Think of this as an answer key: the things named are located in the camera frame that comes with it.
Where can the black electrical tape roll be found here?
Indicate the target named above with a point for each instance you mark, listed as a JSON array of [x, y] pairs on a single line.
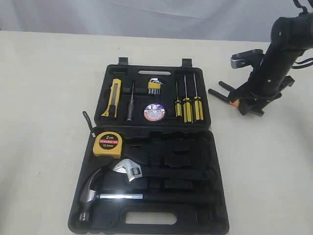
[[154, 112]]

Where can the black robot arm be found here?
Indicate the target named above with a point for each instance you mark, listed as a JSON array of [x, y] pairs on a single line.
[[289, 39]]

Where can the black orange pliers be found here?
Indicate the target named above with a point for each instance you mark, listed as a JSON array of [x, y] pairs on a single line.
[[223, 97]]

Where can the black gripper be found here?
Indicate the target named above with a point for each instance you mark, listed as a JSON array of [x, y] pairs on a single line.
[[247, 102]]

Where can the steel claw hammer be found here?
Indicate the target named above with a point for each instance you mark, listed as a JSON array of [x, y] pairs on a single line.
[[89, 195]]

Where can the yellow hex key set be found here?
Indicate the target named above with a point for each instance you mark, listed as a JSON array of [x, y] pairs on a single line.
[[154, 86]]

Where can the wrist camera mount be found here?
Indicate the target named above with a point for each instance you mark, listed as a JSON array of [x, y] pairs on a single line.
[[247, 58]]

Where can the black plastic tool case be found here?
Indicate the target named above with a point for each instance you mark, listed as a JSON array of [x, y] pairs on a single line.
[[169, 143]]

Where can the clear tester screwdriver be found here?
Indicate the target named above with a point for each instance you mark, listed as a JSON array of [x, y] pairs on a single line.
[[131, 105]]

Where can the yellow tape measure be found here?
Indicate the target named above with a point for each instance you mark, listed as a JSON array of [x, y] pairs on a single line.
[[107, 143]]

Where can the large yellow black screwdriver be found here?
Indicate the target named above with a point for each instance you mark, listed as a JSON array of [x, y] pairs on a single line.
[[187, 107]]

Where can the small yellow black screwdriver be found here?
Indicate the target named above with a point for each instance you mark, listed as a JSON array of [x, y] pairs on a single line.
[[177, 103]]

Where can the yellow black utility knife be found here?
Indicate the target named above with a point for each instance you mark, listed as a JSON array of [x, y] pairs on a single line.
[[111, 110]]

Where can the right yellow black screwdriver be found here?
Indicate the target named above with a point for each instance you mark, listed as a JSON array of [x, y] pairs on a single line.
[[197, 102]]

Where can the silver adjustable wrench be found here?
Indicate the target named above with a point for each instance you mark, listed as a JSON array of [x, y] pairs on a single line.
[[134, 171]]

